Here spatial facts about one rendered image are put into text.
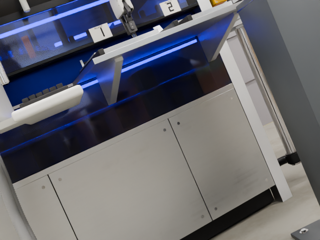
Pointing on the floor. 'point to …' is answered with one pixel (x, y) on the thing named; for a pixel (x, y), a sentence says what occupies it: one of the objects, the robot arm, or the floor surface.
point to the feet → (291, 159)
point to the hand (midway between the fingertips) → (130, 27)
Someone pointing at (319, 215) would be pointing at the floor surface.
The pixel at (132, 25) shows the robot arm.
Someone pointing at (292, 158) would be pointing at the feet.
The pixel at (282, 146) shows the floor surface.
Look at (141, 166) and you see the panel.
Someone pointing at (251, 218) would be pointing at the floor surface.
